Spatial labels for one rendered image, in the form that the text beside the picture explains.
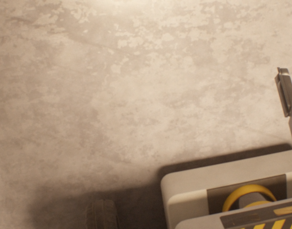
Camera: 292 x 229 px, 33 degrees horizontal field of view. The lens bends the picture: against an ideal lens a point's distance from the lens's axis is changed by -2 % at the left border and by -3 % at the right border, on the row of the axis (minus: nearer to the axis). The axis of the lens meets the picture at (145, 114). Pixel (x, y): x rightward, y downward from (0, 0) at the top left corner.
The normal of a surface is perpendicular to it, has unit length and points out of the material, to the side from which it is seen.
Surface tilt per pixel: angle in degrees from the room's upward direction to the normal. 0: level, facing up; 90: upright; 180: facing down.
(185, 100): 0
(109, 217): 46
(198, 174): 90
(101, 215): 75
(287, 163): 90
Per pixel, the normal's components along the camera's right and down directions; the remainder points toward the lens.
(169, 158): 0.11, 0.34
